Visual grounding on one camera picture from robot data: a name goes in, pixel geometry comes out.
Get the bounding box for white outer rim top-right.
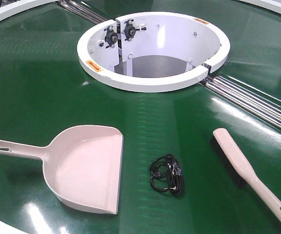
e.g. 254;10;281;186
243;0;281;14

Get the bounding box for white outer rim top-left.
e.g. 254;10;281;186
0;0;55;21

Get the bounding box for pink plastic dustpan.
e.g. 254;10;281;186
0;125;123;215

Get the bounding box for white central ring housing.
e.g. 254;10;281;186
77;12;230;93

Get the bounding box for orange sticker top rim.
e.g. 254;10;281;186
194;18;209;25

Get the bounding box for steel rollers right strip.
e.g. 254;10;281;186
200;76;281;130

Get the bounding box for black usb cable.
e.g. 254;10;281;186
149;153;185;196

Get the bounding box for beige hand brush black bristles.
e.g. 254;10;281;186
211;128;281;222

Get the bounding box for right black bearing mount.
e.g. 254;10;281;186
123;19;147;41

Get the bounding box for left black bearing mount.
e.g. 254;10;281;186
104;25;118;48

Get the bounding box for orange arrow warning sticker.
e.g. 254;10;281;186
86;60;102;72

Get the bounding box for steel rollers top-left strip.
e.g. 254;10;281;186
57;0;108;24

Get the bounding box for black bearing mount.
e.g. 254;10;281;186
123;19;147;41
104;25;118;48

